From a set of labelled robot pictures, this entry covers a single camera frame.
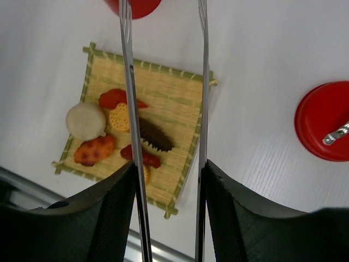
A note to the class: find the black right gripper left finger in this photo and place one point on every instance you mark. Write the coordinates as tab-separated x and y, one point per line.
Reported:
92	225

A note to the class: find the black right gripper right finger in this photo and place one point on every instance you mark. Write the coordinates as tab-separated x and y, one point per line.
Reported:
246	226

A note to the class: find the steel serving tongs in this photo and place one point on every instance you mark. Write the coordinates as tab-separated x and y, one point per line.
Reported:
125	18

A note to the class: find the yellow round cracker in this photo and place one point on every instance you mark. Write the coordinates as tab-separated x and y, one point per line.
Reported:
119	118
147	174

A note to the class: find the red chicken wing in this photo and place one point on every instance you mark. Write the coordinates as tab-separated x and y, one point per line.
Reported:
111	98
148	158

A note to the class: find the white round bun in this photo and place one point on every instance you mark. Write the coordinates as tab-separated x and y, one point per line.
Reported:
85	121

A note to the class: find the dark brown sea cucumber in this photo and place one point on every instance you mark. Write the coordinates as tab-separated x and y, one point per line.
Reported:
154	136

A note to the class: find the orange spotted fried piece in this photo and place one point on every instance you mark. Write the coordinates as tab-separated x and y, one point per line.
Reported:
93	151

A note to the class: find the red round lid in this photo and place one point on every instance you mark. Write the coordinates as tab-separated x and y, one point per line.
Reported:
321	121

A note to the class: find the red cylindrical container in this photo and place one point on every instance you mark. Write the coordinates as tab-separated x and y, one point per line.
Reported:
140	8

